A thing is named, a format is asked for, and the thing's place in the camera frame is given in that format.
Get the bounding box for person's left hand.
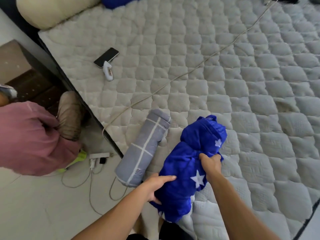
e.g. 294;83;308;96
140;173;177;206

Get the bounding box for person's right hand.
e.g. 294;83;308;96
199;153;223;178

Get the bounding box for blue star-print blanket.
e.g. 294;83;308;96
154;115;228;223

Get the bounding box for person's left forearm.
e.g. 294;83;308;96
71;181;151;240

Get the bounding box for person's right forearm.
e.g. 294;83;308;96
206;172;281;240

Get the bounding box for grey rolled grid-lined blanket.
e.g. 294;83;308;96
114;109;172;188

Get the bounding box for person's dark shorts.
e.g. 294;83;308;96
129;220;194;240

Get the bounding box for white power strip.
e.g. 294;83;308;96
89;152;111;159

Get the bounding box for white quilted mattress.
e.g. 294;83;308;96
37;0;320;240

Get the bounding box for yellow-green slipper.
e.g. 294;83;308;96
58;150;88;173

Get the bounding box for white handheld device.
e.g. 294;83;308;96
102;61;114;82

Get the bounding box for black smartphone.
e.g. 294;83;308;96
93;47;120;68

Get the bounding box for brown patterned rug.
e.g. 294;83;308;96
0;39;66;106

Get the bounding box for blue pillow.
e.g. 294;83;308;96
101;0;146;10

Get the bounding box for cream bolster pillow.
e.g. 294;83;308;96
16;0;102;30

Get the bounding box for white floor cable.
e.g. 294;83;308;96
61;162;128;216

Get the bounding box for long white cable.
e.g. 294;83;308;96
102;0;282;133

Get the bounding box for black bed frame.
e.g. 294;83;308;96
0;0;125;159

